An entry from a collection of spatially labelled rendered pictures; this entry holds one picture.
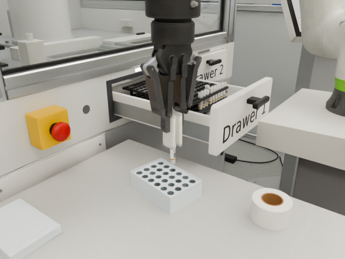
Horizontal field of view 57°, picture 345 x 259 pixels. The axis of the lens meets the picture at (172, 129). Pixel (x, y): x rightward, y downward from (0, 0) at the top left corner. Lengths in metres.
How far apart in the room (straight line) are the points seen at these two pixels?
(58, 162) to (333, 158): 0.63
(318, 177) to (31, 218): 0.74
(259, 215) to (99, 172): 0.36
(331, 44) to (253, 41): 1.62
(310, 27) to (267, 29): 1.49
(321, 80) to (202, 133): 1.11
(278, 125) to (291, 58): 1.66
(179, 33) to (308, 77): 1.22
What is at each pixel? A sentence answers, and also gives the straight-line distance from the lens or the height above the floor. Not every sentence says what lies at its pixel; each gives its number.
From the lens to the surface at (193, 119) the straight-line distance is 0.68.
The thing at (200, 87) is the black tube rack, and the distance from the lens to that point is 0.85.
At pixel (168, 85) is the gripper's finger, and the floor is 0.98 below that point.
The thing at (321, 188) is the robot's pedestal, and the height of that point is 0.62.
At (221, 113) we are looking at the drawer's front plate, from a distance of 0.64.
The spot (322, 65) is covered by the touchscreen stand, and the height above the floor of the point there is 0.81.
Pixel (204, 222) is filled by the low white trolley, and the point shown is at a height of 0.76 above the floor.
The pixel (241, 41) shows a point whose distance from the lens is 2.59.
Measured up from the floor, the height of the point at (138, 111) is 0.86.
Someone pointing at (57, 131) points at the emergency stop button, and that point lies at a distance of 0.66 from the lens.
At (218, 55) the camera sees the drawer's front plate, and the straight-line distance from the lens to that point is 1.22.
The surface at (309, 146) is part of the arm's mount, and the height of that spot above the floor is 0.80.
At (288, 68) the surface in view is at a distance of 2.48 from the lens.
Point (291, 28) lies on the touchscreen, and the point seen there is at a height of 0.99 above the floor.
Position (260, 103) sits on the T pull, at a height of 0.91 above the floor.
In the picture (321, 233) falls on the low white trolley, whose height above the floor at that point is 0.76.
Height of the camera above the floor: 1.14
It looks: 24 degrees down
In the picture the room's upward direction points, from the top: straight up
